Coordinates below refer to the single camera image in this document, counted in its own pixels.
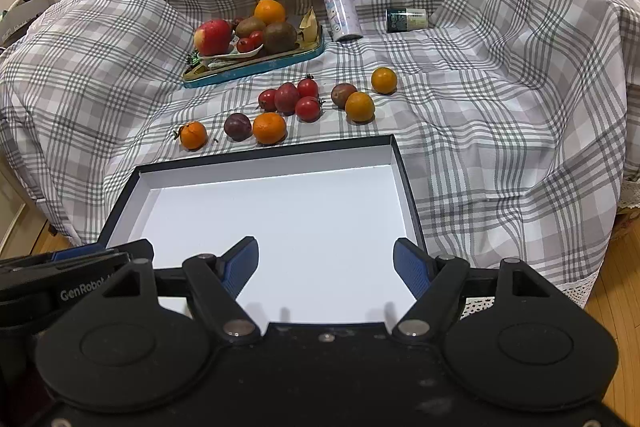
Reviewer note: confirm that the tan paper wrapper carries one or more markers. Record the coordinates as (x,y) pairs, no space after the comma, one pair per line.
(309,27)

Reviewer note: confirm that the mandarin with leaf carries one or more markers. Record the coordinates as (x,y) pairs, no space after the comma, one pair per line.
(192,135)

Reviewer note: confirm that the white small dish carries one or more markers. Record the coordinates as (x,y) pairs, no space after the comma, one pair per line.
(232,54)

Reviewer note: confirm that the red apple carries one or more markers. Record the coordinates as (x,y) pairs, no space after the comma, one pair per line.
(213,37)

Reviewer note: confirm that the dark purple plum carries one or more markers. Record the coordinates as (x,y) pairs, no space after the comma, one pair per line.
(238,127)

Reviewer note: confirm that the brown kiwi rear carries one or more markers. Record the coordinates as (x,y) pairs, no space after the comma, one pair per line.
(248,25)

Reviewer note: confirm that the oblong red tomato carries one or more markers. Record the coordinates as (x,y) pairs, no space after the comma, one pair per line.
(286,98)

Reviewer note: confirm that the green candy wrapper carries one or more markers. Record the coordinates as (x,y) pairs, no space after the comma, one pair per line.
(193,58)

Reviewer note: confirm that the small green white bottle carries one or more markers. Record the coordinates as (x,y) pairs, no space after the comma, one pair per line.
(406,19)

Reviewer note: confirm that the brown kiwi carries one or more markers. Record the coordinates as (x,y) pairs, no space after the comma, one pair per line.
(248,25)
(279,37)

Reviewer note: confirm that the yellow orange citrus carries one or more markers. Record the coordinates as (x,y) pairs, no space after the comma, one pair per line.
(384,81)
(359,107)

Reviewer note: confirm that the white spray can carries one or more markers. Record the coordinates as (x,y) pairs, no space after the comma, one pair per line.
(343,20)

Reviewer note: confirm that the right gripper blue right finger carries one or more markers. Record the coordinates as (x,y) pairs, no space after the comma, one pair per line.
(437,287)

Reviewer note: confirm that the large orange mandarin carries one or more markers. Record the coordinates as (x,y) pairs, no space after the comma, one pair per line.
(269,128)

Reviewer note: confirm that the reddish brown plum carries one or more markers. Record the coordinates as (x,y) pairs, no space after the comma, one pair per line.
(341,92)

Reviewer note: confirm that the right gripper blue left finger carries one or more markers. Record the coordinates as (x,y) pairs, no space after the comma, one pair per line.
(214,283)

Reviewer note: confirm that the brown kiwi front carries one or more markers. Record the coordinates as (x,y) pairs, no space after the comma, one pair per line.
(279,37)

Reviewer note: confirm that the blue rimmed tray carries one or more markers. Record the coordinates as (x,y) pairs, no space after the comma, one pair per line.
(221,71)

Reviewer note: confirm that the cherry tomato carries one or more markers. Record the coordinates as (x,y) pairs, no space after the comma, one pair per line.
(245,45)
(308,88)
(256,38)
(308,109)
(267,100)

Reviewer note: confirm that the grey plaid cloth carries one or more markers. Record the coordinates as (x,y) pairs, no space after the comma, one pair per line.
(518,120)

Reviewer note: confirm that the black white shallow box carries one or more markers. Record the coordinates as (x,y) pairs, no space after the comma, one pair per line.
(325,216)

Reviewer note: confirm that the orange on tray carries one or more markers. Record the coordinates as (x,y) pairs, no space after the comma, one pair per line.
(270,12)

